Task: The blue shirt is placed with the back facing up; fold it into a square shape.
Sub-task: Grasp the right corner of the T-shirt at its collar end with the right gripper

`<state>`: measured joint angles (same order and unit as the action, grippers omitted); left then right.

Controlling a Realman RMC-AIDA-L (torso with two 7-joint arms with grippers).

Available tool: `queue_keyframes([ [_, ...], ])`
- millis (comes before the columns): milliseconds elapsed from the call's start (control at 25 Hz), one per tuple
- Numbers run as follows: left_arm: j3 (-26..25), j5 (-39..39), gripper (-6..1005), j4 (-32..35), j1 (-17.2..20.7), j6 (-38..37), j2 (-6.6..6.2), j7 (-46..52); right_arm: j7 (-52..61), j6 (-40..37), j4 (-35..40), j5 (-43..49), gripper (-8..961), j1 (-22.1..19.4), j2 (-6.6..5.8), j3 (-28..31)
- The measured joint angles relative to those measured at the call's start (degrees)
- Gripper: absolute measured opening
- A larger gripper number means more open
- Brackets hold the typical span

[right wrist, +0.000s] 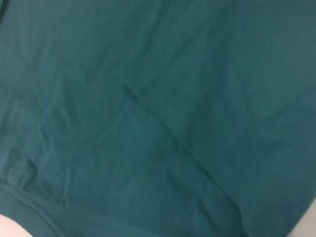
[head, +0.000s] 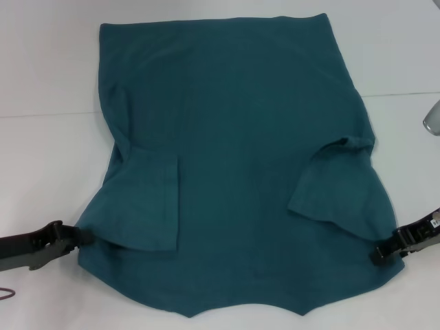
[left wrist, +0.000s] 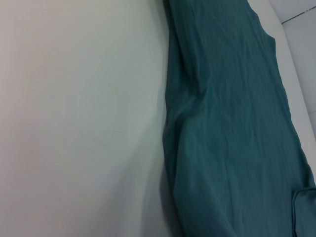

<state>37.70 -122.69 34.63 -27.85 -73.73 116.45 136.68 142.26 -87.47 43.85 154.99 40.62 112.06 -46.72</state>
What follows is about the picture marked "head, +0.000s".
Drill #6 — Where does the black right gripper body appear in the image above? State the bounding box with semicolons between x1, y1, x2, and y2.
395;206;440;257

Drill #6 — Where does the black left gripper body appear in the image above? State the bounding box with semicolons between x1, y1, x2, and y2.
0;221;75;273

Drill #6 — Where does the teal blue t-shirt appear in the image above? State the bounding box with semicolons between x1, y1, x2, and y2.
77;12;406;312

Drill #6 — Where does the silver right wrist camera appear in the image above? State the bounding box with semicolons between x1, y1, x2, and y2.
421;99;440;135

